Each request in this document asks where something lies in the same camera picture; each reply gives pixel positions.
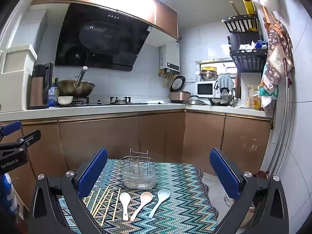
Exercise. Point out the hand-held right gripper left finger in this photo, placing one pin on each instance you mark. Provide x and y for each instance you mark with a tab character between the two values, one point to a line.
93	173

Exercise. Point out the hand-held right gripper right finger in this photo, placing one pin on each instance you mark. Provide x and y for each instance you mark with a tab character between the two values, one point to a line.
225	175

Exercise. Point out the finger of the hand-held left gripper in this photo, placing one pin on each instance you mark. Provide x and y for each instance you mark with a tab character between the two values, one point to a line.
28	139
11	128

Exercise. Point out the row of wooden chopsticks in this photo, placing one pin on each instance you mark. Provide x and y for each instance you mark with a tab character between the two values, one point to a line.
116	204

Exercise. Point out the white ceramic spoon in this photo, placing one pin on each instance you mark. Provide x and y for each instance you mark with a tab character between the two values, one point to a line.
124	198

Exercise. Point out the pink ceramic spoon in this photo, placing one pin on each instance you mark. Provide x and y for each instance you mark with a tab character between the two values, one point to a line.
146	197

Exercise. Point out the light blue ceramic spoon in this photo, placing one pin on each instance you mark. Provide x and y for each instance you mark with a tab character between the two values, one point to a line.
163	194

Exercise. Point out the person's left hand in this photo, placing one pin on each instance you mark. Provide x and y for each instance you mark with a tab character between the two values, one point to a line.
5	190

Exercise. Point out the copper base cabinet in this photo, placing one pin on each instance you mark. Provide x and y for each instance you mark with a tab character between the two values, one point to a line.
97	139

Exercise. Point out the brown and black kettle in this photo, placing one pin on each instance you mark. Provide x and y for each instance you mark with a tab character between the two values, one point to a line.
36	90

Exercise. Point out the blue salt bag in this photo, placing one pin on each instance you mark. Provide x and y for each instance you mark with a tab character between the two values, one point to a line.
52	97

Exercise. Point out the white boxy appliance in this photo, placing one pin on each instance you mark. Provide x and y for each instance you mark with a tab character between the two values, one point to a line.
22	78

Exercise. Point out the white bowl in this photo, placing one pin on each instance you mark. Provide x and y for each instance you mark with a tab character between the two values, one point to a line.
65	100

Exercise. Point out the zigzag patterned tablecloth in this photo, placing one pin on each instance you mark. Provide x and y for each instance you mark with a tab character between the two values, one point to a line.
175	199

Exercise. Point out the white kitchen countertop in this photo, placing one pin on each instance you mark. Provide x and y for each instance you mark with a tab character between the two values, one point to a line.
121	108

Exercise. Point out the black frying pan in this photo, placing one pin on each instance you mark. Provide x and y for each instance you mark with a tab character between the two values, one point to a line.
219	101

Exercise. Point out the black gas stove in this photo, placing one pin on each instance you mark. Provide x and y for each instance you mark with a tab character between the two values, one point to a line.
117	101

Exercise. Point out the steel pot lid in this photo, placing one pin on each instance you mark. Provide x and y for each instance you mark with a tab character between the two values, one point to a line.
195	101

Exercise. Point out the dish soap bottle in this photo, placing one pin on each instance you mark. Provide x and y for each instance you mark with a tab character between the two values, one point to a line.
248	97

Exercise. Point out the white microwave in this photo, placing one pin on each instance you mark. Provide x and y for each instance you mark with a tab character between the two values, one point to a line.
206	89

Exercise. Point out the pink rice cooker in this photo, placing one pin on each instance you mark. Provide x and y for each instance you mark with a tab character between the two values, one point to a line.
179	96

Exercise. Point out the grey towel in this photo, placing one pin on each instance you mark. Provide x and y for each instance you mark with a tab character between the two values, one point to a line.
225	82

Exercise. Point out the green and white bag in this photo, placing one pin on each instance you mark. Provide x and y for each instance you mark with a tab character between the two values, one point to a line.
268	91

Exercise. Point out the stainless steel bowl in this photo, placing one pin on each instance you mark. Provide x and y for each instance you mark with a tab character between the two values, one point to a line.
208	75

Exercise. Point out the kitchen window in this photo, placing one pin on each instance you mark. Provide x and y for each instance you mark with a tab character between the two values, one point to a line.
228	67

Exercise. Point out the yellow basin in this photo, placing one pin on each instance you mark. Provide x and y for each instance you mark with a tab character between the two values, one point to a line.
209	68

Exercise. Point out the black glass range hood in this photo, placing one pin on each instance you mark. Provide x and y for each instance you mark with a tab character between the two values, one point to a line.
102	41

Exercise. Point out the crumpled white rag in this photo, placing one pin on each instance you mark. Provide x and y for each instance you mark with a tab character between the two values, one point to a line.
246	46

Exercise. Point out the white water heater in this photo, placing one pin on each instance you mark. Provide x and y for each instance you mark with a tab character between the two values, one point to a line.
170	56

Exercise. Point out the floral patterned apron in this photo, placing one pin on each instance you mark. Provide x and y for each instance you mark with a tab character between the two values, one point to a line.
275	43

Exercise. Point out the wooden rolling pin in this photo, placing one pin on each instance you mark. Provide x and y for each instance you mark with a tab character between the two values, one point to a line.
234	8

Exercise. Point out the yellow roll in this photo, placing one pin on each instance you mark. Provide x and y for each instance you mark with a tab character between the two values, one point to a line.
249	6

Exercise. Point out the metal sliding door frame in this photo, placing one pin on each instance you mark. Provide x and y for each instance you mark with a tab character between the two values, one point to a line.
284	126

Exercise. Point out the black wall rack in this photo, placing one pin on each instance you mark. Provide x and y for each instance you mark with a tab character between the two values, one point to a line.
243	59

